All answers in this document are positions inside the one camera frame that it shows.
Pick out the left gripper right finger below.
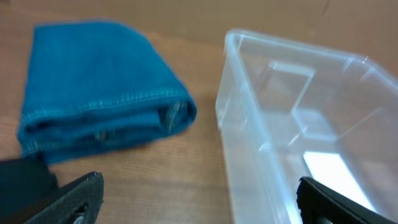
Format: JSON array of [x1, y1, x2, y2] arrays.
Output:
[[297, 177, 396, 224]]

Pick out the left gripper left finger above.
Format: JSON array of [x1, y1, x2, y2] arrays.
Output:
[[23, 172, 104, 224]]

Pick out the white label in bin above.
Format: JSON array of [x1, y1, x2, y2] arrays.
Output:
[[303, 151, 376, 212]]

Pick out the black folded cloth left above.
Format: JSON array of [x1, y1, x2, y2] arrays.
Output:
[[1, 159, 58, 217]]

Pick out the clear plastic storage bin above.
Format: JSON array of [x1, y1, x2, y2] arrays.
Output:
[[215, 29, 397, 223]]

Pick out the folded blue denim jeans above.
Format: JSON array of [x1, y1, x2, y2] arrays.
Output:
[[17, 21, 197, 164]]

